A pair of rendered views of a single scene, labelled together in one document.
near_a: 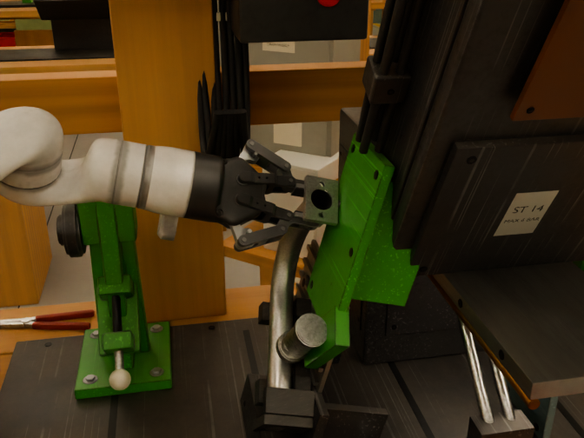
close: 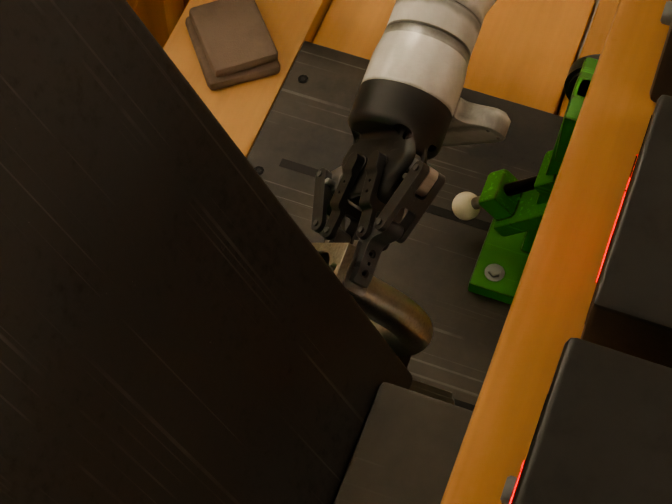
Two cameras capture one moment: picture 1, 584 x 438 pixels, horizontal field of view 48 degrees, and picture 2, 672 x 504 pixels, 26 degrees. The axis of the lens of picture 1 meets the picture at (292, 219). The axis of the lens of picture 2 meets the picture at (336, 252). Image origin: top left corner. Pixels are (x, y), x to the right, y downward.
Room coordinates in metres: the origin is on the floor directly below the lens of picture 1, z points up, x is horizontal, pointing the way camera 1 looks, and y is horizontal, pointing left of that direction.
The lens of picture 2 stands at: (0.99, -0.49, 2.13)
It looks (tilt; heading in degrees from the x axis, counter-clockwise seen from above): 59 degrees down; 121
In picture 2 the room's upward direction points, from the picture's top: straight up
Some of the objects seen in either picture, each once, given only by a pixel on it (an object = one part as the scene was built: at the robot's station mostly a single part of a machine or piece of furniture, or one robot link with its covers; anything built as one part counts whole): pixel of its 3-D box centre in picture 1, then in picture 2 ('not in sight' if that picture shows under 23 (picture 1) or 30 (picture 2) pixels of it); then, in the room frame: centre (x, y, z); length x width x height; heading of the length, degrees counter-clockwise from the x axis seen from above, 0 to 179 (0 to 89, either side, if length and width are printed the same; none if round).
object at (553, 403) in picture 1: (524, 413); not in sight; (0.61, -0.27, 0.97); 0.10 x 0.02 x 0.14; 11
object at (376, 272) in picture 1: (372, 233); not in sight; (0.67, -0.09, 1.17); 0.13 x 0.12 x 0.20; 101
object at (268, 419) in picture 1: (282, 424); not in sight; (0.61, 0.01, 0.95); 0.07 x 0.04 x 0.06; 101
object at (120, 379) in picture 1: (119, 363); (481, 201); (0.72, 0.23, 0.96); 0.06 x 0.03 x 0.06; 11
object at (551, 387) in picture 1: (507, 280); not in sight; (0.67, -0.25, 1.11); 0.39 x 0.16 x 0.03; 11
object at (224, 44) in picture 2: not in sight; (232, 40); (0.38, 0.30, 0.91); 0.10 x 0.08 x 0.03; 140
